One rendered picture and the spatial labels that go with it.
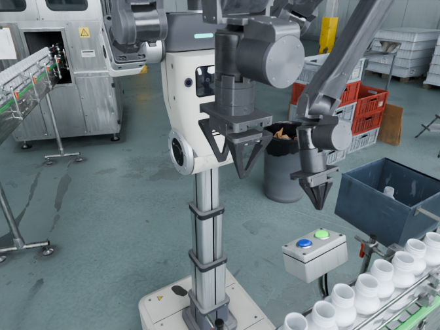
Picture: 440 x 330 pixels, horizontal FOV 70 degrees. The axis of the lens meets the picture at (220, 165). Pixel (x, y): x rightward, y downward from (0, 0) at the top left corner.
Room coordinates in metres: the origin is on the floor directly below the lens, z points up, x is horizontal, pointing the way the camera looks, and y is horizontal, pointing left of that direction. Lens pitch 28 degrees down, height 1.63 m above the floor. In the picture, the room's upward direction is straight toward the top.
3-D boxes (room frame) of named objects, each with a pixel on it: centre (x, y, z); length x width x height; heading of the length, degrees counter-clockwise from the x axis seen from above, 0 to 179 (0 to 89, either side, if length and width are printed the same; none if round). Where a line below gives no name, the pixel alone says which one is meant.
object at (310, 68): (3.20, -1.08, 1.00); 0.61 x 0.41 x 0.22; 129
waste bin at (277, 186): (2.50, -0.59, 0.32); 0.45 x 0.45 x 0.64
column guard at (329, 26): (10.51, -3.34, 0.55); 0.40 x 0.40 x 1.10; 32
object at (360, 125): (3.65, -1.62, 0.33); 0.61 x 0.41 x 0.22; 124
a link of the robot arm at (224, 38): (0.44, -0.02, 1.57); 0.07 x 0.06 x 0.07; 32
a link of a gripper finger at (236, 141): (0.43, -0.03, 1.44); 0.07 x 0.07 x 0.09; 32
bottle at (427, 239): (0.54, -0.48, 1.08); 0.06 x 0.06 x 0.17
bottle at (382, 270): (0.46, -0.32, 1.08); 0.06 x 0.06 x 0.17
